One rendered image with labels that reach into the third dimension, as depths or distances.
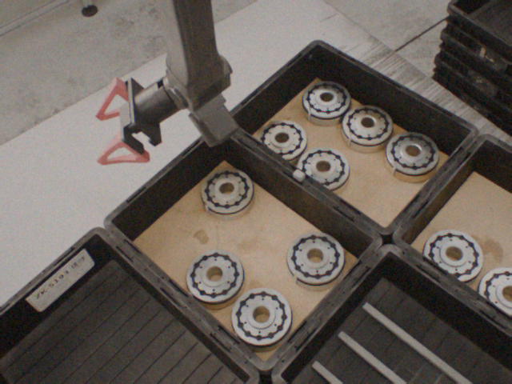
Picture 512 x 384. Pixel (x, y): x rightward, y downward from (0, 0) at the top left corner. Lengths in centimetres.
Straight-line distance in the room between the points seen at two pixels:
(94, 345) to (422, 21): 214
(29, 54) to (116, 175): 159
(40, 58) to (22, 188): 147
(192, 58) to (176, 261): 50
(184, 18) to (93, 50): 219
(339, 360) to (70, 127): 90
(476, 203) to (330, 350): 40
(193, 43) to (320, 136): 60
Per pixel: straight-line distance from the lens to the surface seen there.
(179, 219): 112
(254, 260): 106
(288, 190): 106
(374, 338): 101
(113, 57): 272
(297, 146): 116
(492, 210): 116
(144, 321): 105
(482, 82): 197
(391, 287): 105
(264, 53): 157
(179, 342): 102
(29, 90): 273
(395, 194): 114
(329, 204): 100
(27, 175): 147
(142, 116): 88
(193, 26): 62
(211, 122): 84
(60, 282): 106
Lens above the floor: 178
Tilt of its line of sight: 57 degrees down
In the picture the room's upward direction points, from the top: 8 degrees counter-clockwise
